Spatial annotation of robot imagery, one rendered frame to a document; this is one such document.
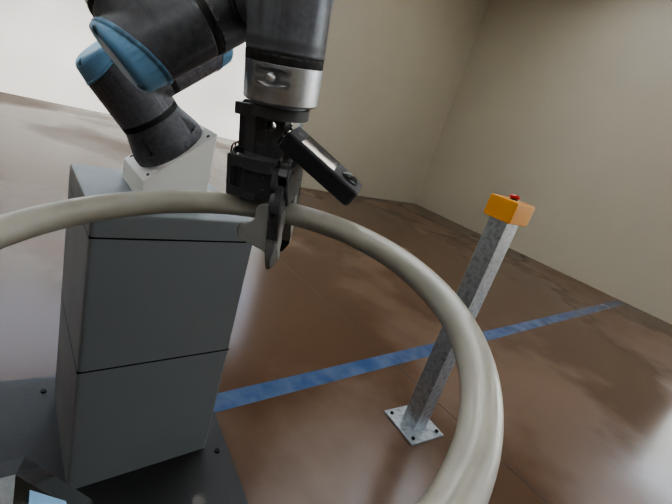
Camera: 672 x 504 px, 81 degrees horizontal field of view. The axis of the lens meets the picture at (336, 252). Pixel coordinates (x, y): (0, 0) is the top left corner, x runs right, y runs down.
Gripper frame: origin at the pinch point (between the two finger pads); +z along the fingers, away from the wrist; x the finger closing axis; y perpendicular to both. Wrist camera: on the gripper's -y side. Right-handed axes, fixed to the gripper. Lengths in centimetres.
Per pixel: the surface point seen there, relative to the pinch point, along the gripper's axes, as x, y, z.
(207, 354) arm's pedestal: -36, 28, 60
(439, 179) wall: -698, -110, 160
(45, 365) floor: -46, 98, 98
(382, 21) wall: -603, 44, -68
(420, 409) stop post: -80, -50, 105
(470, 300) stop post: -88, -55, 51
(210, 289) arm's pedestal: -38, 28, 38
